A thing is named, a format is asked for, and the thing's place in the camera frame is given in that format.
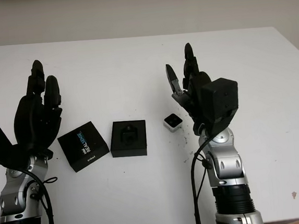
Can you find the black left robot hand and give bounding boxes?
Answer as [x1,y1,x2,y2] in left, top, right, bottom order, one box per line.
[5,57,68,162]

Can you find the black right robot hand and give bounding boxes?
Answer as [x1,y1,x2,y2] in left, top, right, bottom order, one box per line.
[163,40,218,140]

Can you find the small silver depth camera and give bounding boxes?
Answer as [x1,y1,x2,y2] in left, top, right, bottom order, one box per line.
[162,112,183,133]

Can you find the black RealSense box lid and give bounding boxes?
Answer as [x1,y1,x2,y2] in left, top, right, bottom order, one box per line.
[56,119,112,174]

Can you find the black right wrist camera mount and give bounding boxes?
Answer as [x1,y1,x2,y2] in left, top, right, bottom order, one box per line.
[199,76,243,136]

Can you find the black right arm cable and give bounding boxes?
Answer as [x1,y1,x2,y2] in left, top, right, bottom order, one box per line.
[187,134,220,224]

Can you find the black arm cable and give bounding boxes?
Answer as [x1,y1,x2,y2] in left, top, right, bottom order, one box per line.
[25,161,62,224]
[187,134,220,224]

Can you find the black camera box base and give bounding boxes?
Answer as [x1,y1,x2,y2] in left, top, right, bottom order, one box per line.
[107,119,149,159]

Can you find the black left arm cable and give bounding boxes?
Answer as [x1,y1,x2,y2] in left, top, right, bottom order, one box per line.
[25,161,62,224]

